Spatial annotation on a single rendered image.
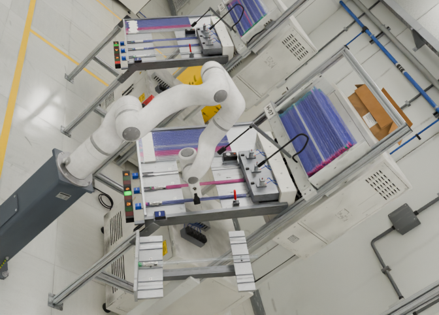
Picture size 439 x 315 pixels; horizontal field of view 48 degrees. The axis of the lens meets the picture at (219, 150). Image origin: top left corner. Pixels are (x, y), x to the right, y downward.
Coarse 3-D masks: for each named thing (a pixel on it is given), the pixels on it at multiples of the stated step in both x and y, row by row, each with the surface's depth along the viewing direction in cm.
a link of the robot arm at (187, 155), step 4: (184, 148) 229; (188, 148) 229; (192, 148) 229; (180, 152) 227; (184, 152) 227; (188, 152) 227; (192, 152) 226; (196, 152) 227; (180, 156) 226; (184, 156) 225; (188, 156) 225; (192, 156) 225; (180, 160) 227; (184, 160) 225; (188, 160) 225; (192, 160) 225; (180, 164) 230; (184, 164) 226; (188, 164) 226
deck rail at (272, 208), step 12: (264, 204) 248; (276, 204) 248; (144, 216) 237; (168, 216) 237; (180, 216) 239; (192, 216) 240; (204, 216) 242; (216, 216) 244; (228, 216) 246; (240, 216) 247
